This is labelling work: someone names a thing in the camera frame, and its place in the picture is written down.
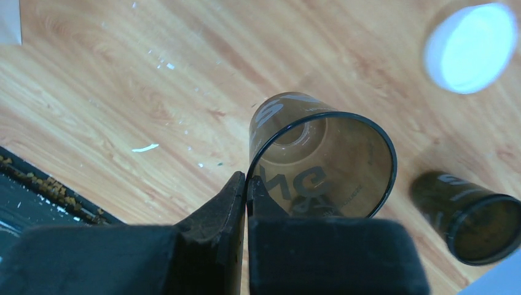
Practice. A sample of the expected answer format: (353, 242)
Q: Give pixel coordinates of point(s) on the white paper bakery bag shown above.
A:
(11, 29)

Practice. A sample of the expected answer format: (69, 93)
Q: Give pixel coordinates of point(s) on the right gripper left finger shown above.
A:
(202, 254)

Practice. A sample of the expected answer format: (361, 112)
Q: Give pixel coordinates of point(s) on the stack of white lids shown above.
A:
(470, 49)

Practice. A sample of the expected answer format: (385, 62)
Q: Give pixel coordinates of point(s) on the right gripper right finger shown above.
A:
(290, 255)

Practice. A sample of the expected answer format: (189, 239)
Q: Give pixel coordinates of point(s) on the dark plastic cup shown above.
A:
(479, 226)
(313, 160)

